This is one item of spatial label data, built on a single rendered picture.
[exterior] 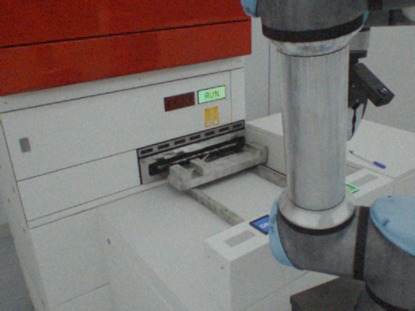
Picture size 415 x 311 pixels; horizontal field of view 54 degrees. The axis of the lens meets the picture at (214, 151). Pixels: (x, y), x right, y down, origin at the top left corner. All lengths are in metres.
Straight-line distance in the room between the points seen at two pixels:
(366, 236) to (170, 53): 0.84
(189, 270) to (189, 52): 0.66
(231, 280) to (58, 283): 0.73
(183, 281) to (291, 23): 0.70
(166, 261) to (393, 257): 0.60
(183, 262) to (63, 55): 0.61
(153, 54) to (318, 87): 0.81
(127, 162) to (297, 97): 0.90
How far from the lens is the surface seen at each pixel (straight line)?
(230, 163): 1.41
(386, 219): 0.64
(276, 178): 1.39
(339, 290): 0.86
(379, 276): 0.67
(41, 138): 1.23
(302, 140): 0.54
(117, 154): 1.32
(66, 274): 1.44
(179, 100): 1.37
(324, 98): 0.51
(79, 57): 1.16
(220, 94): 1.46
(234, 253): 0.84
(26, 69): 1.13
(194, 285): 0.99
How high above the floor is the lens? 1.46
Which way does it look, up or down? 22 degrees down
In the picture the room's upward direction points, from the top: 3 degrees counter-clockwise
